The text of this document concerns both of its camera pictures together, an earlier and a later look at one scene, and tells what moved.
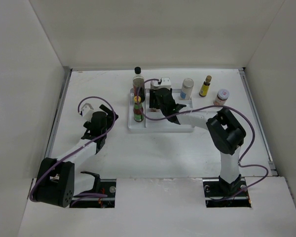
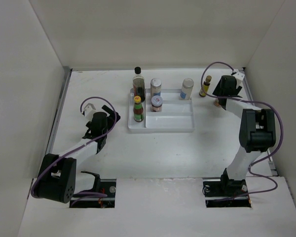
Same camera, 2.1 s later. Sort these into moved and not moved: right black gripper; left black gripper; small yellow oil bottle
Moved: right black gripper
Not moved: small yellow oil bottle; left black gripper
